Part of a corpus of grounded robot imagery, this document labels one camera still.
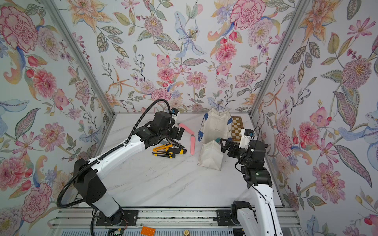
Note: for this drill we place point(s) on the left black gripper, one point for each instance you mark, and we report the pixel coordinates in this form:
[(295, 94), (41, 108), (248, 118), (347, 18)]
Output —
[(175, 134)]

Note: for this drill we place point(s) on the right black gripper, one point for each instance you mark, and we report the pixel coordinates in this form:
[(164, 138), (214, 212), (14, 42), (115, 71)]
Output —
[(236, 148)]

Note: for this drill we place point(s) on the white canvas cartoon pouch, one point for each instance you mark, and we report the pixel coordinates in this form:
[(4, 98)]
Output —
[(215, 125)]

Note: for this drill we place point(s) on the small yellow black knife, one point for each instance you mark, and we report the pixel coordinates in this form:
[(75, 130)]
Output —
[(164, 154)]

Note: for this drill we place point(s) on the yellow black utility knife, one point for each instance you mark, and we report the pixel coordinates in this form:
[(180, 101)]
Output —
[(173, 151)]

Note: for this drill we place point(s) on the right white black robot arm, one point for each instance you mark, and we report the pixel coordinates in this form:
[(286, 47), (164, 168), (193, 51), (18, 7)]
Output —
[(258, 216)]

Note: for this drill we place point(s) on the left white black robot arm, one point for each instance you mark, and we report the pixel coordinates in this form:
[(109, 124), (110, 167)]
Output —
[(89, 183)]

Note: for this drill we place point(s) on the wooden chessboard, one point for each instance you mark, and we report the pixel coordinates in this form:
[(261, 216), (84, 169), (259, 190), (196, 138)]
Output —
[(236, 127)]

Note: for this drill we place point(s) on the orange plastic block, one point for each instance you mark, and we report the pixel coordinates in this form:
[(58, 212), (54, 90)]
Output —
[(147, 231)]

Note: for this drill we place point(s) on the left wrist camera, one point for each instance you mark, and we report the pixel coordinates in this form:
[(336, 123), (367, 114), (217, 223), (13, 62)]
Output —
[(175, 113)]

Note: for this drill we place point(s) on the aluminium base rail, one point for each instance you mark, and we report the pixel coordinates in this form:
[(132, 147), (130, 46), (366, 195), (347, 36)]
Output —
[(153, 217)]

